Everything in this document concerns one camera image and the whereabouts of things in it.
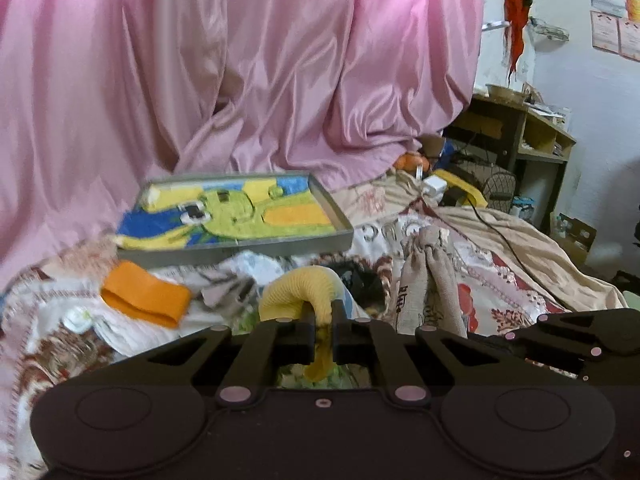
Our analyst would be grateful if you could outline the white patterned sock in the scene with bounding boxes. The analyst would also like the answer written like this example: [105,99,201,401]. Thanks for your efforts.
[151,250,285,311]

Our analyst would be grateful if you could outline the grey tray with cartoon liner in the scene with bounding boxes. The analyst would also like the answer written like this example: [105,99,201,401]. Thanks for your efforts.
[115,171,354,269]

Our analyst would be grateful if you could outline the pink satin curtain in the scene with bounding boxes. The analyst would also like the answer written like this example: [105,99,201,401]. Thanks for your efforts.
[1,0,484,282]

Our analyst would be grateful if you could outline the white charger adapter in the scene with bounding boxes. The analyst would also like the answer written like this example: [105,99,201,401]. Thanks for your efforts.
[422,174,448,198]

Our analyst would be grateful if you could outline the orange plush toy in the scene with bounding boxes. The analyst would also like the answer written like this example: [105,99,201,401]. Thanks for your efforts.
[393,152,431,174]

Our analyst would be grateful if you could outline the papers on wall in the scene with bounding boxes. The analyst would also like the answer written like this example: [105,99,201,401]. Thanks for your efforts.
[590,0,640,62]

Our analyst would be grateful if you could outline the grey socks pair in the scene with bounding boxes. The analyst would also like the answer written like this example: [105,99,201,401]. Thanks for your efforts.
[394,226,468,338]

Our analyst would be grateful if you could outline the black wire basket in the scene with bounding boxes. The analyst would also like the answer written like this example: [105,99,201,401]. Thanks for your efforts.
[459,162,516,212]

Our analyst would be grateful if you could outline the floral bed sheet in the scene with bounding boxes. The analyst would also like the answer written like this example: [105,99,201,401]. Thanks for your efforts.
[1,182,564,479]

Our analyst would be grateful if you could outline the orange sock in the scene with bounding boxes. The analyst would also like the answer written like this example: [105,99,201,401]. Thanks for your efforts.
[100,261,192,328]

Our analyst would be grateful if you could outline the red orange hanging cloth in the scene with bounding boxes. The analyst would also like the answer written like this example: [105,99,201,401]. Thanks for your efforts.
[503,0,533,81]

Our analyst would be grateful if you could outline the wooden shelf unit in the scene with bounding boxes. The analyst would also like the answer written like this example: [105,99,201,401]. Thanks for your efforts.
[444,94,576,232]

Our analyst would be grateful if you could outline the beige blanket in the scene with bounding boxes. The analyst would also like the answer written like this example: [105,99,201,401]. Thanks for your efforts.
[435,206,627,311]

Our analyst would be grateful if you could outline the yellow sock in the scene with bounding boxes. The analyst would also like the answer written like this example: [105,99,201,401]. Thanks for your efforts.
[258,266,343,382]

